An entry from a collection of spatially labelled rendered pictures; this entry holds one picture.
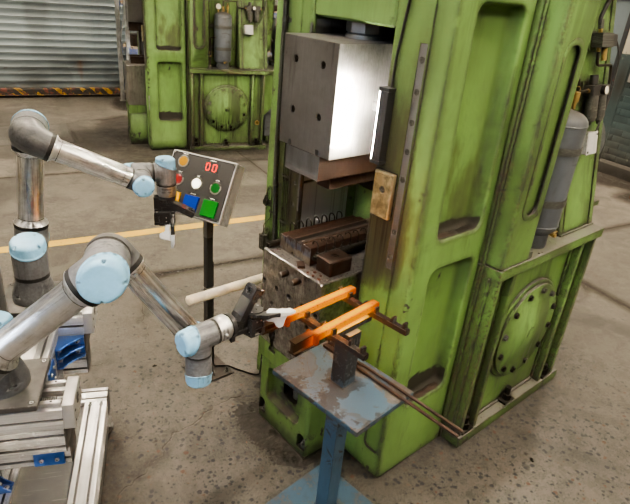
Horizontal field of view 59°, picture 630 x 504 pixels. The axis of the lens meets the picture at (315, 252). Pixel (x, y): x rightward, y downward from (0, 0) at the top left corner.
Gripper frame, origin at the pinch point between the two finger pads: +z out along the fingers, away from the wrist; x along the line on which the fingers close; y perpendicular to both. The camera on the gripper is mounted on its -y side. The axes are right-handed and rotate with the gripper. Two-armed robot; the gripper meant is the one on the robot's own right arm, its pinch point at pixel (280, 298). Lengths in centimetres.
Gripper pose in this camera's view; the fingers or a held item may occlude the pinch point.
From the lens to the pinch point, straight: 172.3
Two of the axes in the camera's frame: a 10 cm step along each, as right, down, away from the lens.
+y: -0.9, 9.0, 4.3
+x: 6.9, 3.7, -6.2
